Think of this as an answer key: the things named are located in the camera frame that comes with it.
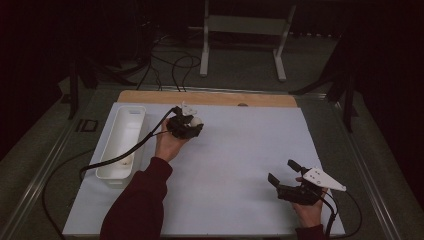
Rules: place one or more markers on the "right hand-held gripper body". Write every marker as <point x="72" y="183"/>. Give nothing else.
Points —
<point x="299" y="194"/>

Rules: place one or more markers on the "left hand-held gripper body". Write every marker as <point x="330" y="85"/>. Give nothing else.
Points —
<point x="180" y="128"/>

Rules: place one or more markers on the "white plastic bin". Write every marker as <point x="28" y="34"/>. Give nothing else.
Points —
<point x="116" y="133"/>

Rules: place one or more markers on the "person's right hand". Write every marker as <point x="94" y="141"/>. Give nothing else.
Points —
<point x="310" y="215"/>

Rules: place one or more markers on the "person's left hand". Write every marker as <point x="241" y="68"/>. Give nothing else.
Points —
<point x="165" y="146"/>

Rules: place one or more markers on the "white table sheet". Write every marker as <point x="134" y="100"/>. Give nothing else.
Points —
<point x="233" y="166"/>

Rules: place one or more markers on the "black stand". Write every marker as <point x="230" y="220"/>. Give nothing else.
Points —
<point x="349" y="106"/>
<point x="74" y="93"/>

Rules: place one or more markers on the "white metal stand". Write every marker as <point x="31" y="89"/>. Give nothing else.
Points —
<point x="246" y="25"/>

